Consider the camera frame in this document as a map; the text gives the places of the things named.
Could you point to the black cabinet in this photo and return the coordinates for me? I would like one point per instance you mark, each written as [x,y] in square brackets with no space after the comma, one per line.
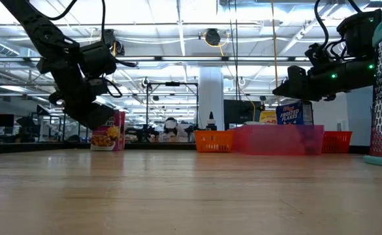
[239,112]

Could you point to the black background robot arm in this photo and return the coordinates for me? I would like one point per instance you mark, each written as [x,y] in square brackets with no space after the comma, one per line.
[143,134]
[190,130]

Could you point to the purple cereal box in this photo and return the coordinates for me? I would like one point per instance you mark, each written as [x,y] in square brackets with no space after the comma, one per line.
[107,138]

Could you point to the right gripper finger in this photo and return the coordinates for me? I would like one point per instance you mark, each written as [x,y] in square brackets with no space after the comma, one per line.
[295,86]

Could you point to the yellow Corn Pops cereal box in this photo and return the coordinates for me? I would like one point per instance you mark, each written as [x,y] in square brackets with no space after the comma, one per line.
[268,117]

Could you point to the black squeeze bottle white label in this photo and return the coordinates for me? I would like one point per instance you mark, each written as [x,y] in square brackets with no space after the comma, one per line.
[211,122]

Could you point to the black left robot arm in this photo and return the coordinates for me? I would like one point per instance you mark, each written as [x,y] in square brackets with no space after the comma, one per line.
[40,29]

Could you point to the blue Frosted Flakes cereal box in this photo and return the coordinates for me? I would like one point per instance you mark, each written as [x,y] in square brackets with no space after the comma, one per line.
[293,112]

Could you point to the person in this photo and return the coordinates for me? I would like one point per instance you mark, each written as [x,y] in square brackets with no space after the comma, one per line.
[171,125]

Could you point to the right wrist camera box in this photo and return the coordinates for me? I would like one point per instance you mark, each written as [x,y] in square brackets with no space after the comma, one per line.
[318,55]

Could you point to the white column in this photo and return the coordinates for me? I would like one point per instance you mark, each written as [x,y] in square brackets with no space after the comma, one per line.
[210,98]

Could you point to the orange plastic basket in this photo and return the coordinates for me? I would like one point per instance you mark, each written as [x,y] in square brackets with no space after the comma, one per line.
[214,141]

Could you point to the black aluminium table frame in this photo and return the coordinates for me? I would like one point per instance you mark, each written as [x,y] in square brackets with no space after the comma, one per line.
[47,147]

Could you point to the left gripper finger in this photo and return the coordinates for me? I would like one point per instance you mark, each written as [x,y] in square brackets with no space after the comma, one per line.
[92,115]

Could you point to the red plastic basket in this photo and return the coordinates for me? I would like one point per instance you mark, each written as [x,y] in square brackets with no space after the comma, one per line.
[336,142]

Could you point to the black monitor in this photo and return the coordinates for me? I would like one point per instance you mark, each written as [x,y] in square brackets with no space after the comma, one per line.
[2,124]

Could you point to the black metal frame rig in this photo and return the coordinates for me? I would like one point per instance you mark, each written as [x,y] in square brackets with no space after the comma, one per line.
[172,83]

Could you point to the pink plastic bin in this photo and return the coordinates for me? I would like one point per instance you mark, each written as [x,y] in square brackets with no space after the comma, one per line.
[277,140]

